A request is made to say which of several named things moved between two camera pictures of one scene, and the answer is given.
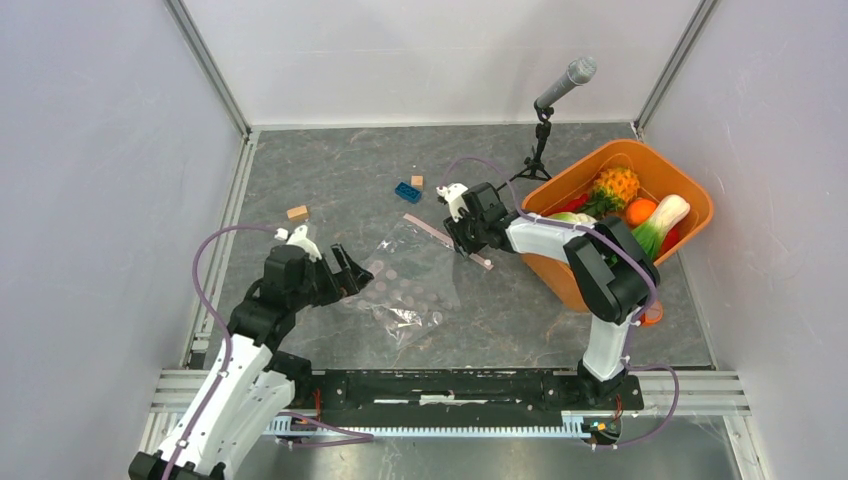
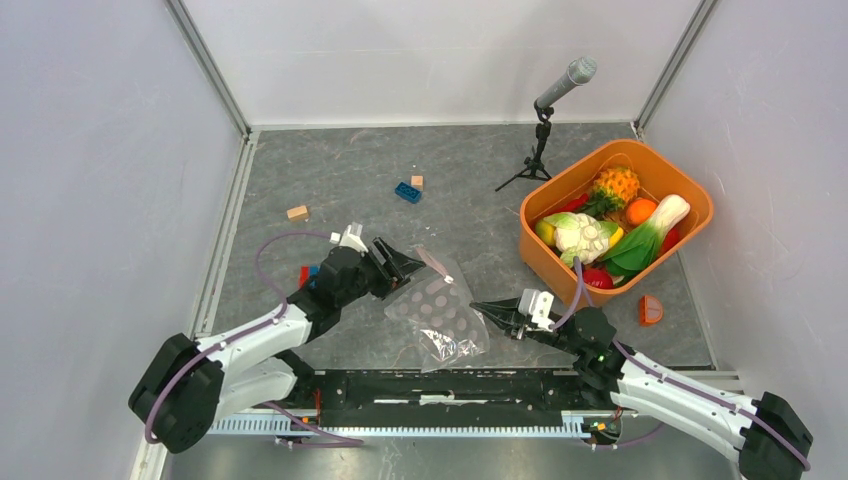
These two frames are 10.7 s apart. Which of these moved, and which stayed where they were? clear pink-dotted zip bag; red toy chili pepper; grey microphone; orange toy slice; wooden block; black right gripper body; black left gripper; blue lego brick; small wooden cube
Moved: black left gripper; black right gripper body; clear pink-dotted zip bag
Stayed: red toy chili pepper; orange toy slice; wooden block; blue lego brick; grey microphone; small wooden cube
